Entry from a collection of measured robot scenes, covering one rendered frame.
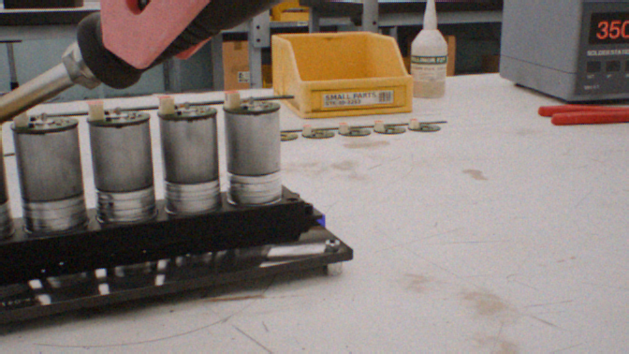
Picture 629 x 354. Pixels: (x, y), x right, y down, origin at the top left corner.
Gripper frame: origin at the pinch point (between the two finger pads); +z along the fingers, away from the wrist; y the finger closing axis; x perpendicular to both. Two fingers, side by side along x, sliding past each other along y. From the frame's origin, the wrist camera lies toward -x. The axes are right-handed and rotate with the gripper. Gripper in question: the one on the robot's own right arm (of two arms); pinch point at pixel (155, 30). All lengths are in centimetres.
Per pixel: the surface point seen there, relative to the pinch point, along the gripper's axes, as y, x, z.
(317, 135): -29.2, -0.8, 11.7
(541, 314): -5.7, 14.9, 3.4
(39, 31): -172, -135, 92
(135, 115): -5.1, -2.3, 5.6
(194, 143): -5.7, 0.2, 5.5
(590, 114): -40.1, 15.1, 2.2
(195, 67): -387, -178, 161
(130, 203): -3.8, -0.4, 8.4
